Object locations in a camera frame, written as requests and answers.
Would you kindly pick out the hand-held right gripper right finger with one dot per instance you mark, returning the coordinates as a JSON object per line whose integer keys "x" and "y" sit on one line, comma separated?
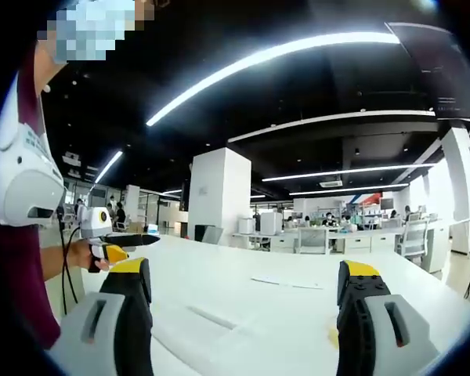
{"x": 360, "y": 321}

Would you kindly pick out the long ceiling light strip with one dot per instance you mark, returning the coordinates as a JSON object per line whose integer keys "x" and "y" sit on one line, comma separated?
{"x": 258, "y": 60}

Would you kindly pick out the short ceiling light strip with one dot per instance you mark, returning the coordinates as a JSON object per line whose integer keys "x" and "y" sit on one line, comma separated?
{"x": 109, "y": 166}

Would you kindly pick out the white chest-worn device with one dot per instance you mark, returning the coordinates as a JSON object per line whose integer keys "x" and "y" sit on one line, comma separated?
{"x": 27, "y": 184}

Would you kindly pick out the person's left hand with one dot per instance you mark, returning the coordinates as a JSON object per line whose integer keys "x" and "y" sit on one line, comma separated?
{"x": 80, "y": 254}

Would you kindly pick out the small white appliance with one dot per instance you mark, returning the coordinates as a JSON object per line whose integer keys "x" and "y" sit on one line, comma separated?
{"x": 246, "y": 225}

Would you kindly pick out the black box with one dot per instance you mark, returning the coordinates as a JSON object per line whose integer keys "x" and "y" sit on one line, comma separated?
{"x": 201, "y": 233}

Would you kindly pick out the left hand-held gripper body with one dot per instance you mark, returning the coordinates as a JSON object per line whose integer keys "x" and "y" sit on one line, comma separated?
{"x": 94, "y": 223}

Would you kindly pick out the small yellow sticker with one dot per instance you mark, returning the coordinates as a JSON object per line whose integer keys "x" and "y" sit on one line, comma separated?
{"x": 333, "y": 337}

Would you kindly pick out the white mesh office chair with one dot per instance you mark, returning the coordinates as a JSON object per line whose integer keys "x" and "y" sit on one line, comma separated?
{"x": 414, "y": 237}

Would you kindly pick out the white square pillar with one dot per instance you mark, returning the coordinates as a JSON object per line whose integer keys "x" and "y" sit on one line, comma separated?
{"x": 219, "y": 188}

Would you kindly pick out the thin ceiling light strip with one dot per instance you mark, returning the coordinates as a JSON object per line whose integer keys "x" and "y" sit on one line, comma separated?
{"x": 348, "y": 171}
{"x": 348, "y": 189}

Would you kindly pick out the row of white desks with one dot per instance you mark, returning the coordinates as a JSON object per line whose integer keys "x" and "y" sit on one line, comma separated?
{"x": 376, "y": 241}

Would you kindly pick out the ceiling air conditioner vent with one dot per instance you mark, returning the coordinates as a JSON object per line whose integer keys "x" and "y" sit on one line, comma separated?
{"x": 330, "y": 183}

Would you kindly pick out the person's maroon shirt torso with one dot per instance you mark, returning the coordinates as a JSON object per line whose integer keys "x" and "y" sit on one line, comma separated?
{"x": 19, "y": 266}

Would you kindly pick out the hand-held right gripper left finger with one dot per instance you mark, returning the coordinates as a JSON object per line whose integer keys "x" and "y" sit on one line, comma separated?
{"x": 113, "y": 321}

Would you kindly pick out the flat white sheet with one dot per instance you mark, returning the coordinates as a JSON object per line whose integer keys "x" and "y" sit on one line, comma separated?
{"x": 286, "y": 283}

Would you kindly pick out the grey mesh office chair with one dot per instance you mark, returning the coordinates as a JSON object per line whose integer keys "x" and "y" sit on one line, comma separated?
{"x": 312, "y": 239}

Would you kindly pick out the white cabinet appliance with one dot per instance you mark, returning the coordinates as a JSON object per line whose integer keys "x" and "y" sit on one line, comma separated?
{"x": 271, "y": 222}

